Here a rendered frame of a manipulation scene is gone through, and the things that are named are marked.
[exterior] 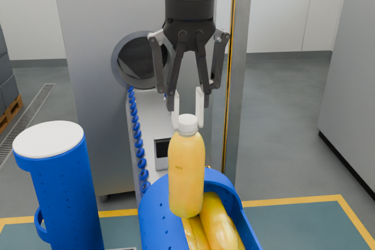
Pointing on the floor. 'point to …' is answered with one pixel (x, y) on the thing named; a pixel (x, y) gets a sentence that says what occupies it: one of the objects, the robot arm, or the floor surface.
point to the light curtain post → (236, 68)
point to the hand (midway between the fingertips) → (187, 109)
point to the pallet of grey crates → (7, 87)
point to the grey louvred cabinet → (352, 87)
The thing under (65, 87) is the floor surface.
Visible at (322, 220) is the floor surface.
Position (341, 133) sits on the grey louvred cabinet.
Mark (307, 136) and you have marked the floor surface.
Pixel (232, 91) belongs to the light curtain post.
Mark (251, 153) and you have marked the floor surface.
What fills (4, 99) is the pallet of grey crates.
